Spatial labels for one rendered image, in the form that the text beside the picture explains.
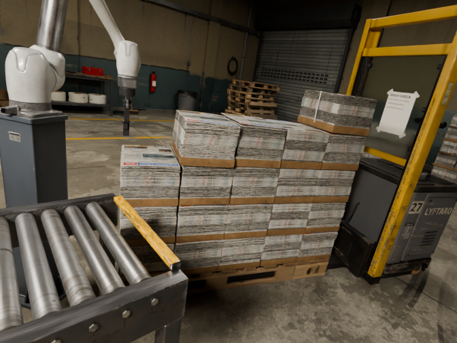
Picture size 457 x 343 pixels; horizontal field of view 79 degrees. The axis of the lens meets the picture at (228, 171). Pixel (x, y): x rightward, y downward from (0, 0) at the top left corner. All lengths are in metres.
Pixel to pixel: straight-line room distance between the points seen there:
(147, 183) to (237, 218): 0.56
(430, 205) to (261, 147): 1.39
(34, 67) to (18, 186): 0.54
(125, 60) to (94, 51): 6.64
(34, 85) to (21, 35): 6.38
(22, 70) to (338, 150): 1.65
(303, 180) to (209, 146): 0.66
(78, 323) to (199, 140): 0.97
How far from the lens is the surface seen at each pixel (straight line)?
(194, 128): 1.36
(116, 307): 0.68
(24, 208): 1.09
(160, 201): 1.48
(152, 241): 0.83
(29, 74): 1.47
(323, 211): 1.97
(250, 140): 1.50
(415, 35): 8.17
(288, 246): 1.96
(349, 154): 1.92
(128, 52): 1.45
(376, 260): 2.30
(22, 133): 1.49
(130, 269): 0.77
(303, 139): 1.66
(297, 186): 1.76
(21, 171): 1.56
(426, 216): 2.49
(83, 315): 0.67
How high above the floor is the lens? 1.28
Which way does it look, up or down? 18 degrees down
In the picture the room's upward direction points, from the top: 9 degrees clockwise
